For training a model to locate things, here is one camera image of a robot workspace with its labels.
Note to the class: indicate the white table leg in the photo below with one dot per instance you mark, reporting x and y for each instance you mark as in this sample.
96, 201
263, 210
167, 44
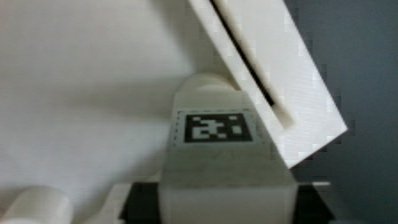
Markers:
226, 183

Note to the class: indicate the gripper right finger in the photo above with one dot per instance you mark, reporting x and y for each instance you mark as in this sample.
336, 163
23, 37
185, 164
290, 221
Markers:
313, 212

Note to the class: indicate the white square table top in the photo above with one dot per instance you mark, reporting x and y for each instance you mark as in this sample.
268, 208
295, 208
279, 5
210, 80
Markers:
96, 56

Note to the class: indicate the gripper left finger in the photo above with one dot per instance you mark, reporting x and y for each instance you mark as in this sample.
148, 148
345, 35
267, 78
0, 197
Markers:
130, 206

